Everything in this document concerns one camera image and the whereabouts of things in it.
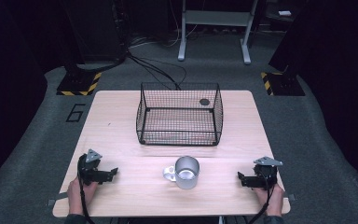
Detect black wire mesh basket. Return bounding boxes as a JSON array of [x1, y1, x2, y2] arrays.
[[135, 81, 225, 147]]

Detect black cabinet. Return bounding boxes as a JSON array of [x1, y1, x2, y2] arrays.
[[60, 0, 129, 64]]

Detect person's right hand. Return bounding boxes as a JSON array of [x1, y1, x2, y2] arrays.
[[254, 183, 285, 217]]

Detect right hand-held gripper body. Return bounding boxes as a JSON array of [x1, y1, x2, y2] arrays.
[[250, 156, 284, 189]]

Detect black floor cables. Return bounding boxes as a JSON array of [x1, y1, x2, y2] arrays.
[[127, 50, 188, 91]]

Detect dark curtain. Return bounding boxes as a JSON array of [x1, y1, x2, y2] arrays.
[[0, 0, 76, 194], [268, 0, 358, 200]]

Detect white metal stand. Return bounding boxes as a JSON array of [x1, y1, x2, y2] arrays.
[[177, 0, 259, 65]]

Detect silver metal mug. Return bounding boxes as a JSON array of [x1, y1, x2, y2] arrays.
[[162, 155, 200, 190]]

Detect person's left hand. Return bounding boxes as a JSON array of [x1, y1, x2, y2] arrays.
[[66, 176, 99, 217]]

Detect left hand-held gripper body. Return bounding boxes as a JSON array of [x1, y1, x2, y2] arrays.
[[77, 148, 110, 187]]

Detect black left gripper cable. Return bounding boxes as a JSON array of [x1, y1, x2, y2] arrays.
[[76, 154, 97, 224]]

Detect black yellow striped base plate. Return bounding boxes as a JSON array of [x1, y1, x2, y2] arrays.
[[56, 71, 103, 97], [259, 71, 306, 97]]

